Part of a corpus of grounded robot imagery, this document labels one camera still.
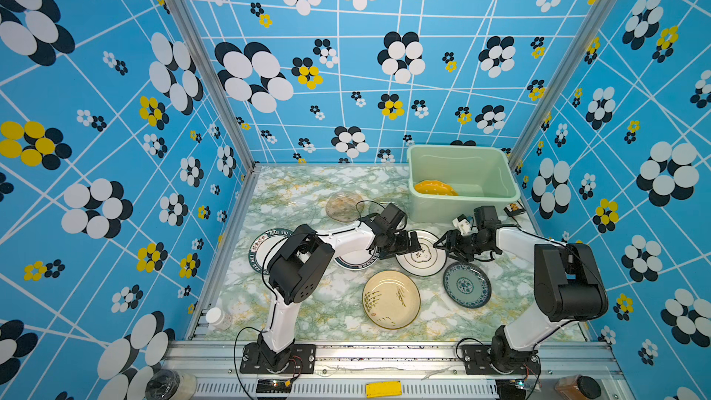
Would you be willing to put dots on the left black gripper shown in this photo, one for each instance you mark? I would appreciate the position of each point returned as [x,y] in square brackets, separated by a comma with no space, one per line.
[406,245]

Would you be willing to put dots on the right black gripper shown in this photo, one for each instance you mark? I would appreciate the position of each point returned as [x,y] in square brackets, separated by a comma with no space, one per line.
[452,243]

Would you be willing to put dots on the white black rimmed plate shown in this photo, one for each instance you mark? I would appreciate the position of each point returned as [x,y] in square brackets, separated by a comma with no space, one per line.
[428,261]

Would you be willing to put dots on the green rimmed white plate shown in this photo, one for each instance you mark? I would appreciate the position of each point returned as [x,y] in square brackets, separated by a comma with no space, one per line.
[356,260]

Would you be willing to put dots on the yellow polka dot plate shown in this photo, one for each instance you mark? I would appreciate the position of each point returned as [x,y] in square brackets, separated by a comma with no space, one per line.
[436,188]

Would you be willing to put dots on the greenish clear glass plate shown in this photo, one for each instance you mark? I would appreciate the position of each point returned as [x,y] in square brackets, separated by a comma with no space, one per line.
[374,207]

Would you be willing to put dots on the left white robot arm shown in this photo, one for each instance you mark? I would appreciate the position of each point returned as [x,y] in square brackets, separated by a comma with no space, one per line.
[297,266]

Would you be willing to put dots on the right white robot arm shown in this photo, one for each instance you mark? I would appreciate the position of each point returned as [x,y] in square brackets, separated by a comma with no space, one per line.
[567,284]

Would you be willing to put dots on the light green plastic bin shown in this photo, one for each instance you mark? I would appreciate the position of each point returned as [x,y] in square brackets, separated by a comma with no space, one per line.
[479,176]

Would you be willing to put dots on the blue patterned plate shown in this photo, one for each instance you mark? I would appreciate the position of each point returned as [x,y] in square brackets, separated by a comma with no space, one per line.
[467,285]

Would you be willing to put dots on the beige bamboo pattern plate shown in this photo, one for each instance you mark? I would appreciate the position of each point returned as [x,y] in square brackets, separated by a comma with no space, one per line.
[391,300]

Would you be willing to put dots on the small black orange device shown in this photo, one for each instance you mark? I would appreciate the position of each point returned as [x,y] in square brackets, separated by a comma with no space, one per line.
[514,210]

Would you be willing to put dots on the brownish clear glass plate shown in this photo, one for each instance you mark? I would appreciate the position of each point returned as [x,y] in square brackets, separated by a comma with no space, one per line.
[344,207]

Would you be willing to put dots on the brown jar black lid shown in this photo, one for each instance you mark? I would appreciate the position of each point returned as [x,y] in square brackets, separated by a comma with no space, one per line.
[578,387]

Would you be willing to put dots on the clear glass lid jar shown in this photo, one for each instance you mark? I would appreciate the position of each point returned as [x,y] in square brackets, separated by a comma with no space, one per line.
[171,385]

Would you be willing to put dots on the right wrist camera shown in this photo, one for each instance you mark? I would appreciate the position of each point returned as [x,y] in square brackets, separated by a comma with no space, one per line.
[463,224]

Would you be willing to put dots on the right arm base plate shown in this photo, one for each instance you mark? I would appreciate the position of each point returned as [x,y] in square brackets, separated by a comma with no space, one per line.
[478,359]

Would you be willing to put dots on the yellow tag on rail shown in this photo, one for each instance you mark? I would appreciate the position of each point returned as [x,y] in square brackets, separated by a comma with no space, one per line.
[384,389]

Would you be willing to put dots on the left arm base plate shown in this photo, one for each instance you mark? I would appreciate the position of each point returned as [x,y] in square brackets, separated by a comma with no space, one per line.
[295,359]

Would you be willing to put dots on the aluminium front rail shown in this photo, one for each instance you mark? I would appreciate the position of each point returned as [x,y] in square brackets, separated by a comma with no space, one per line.
[425,371]

